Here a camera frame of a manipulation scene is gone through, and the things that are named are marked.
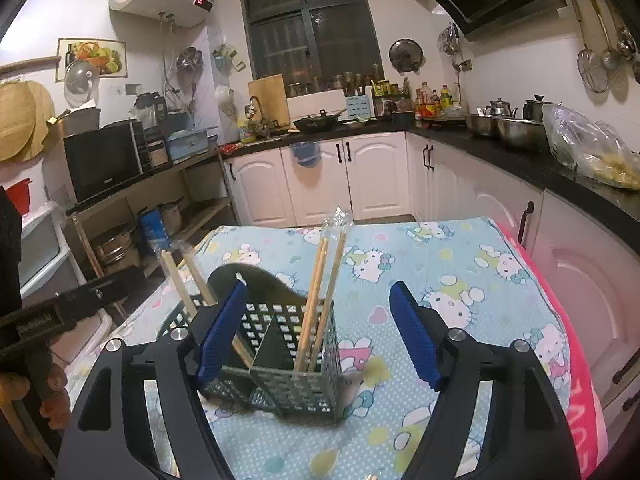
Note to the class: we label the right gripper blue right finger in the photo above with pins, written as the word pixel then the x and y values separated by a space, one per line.
pixel 414 335

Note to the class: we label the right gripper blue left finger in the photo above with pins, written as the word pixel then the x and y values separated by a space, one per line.
pixel 217 344

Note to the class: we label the chopsticks compartment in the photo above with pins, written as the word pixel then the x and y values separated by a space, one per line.
pixel 324 273
pixel 169 266

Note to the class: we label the dark kitchen window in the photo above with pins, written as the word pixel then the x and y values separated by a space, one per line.
pixel 311 42

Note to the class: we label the person's left hand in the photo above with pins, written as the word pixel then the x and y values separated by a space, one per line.
pixel 49 382

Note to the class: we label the dark green utensil basket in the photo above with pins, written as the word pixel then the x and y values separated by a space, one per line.
pixel 259 372

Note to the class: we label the Hello Kitty blue tablecloth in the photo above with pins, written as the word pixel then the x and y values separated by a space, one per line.
pixel 473 274

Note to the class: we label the steel pot on shelf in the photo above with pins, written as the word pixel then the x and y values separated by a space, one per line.
pixel 115 248

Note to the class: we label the red plastic basin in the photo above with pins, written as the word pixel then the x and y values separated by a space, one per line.
pixel 19 195

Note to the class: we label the blue canister on shelf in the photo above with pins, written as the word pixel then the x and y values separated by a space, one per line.
pixel 151 223

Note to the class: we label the black microwave oven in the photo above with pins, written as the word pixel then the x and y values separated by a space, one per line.
pixel 100 159

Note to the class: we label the black wok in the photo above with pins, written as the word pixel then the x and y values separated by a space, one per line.
pixel 318 123

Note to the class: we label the round bamboo board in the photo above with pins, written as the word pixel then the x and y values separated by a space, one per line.
pixel 26 107

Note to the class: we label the steel mixing bowl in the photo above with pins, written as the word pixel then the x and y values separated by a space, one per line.
pixel 523 134

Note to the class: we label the clear plastic food bag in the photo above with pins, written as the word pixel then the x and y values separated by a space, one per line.
pixel 591 149

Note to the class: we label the hanging pot lid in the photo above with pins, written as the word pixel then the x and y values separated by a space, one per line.
pixel 406 55

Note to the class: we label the wooden cutting board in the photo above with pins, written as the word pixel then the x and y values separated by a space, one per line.
pixel 270 92

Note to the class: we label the fruit picture frame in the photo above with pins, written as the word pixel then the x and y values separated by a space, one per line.
pixel 109 57

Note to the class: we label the hanging wire strainer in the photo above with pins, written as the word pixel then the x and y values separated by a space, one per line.
pixel 589 64

